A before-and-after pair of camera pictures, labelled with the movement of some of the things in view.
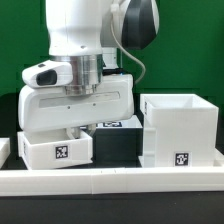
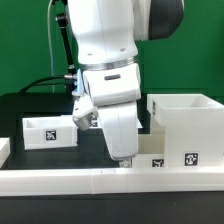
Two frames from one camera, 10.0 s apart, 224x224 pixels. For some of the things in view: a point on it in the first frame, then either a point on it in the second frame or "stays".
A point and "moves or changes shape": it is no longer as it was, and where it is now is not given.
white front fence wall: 18,183 stays
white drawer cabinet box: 179,130 moves or changes shape
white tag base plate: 131,122 stays
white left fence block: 5,149 stays
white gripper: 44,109 → 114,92
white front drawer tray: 54,149 → 152,150
